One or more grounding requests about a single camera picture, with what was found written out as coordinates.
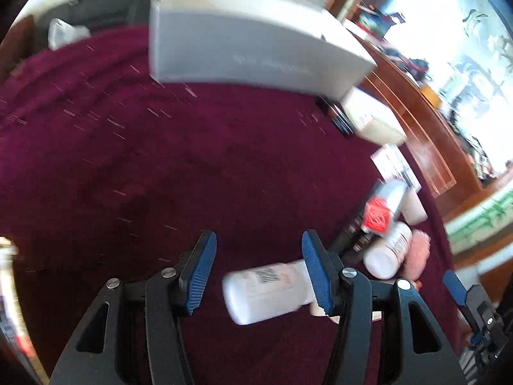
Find white pill bottle red label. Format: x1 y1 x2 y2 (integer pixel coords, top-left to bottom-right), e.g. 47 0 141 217
364 222 412 280

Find white lotion bottle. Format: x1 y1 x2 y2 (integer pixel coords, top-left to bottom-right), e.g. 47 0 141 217
222 260 315 326

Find black marker pink caps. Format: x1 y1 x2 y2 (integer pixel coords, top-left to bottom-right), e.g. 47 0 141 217
329 208 377 267

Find pink fluffy hair clip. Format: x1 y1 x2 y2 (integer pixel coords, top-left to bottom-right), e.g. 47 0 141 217
402 229 430 282

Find plain white bottle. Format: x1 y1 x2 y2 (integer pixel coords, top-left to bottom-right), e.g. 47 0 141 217
401 188 428 226

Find white box red end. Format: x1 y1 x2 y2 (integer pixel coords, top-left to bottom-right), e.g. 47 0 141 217
361 179 408 236

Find white blue medicine box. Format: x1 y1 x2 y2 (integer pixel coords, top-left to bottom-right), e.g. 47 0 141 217
370 144 422 193

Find maroon bed blanket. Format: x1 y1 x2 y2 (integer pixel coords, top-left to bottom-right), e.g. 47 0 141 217
0 25 462 385

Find wooden headboard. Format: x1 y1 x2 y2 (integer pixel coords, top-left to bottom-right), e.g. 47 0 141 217
326 0 494 218

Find cream cardboard box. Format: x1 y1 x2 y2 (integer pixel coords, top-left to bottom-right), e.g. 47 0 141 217
341 88 407 146

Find small black box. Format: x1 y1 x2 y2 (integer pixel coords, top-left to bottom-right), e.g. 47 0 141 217
315 97 354 136

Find large grey shoe box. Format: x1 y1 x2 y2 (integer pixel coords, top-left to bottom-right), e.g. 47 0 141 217
149 0 376 100

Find white plastic bag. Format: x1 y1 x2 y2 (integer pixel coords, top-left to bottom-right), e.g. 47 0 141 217
48 18 91 50

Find black sofa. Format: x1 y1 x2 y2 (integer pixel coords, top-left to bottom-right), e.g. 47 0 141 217
35 0 150 37

